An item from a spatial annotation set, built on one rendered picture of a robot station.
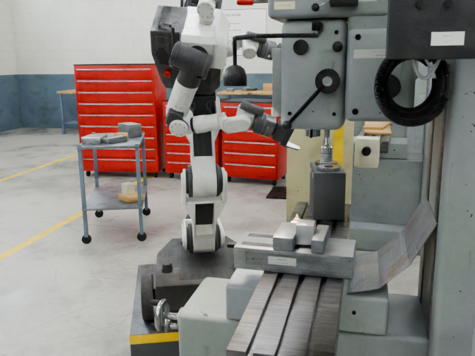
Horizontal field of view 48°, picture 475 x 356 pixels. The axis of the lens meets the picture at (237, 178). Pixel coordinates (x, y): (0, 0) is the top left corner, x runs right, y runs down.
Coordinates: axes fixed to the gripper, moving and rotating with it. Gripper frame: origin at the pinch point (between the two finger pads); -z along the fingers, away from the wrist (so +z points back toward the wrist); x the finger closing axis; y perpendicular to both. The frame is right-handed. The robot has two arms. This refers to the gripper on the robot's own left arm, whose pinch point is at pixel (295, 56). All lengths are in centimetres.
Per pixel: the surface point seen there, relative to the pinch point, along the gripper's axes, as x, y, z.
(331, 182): 7, -78, -6
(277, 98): 43, -78, 31
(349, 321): 15, -136, 0
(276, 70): 49, -73, 33
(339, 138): -70, 23, -63
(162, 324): -36, -124, 47
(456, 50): 92, -104, 9
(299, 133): -80, 30, -40
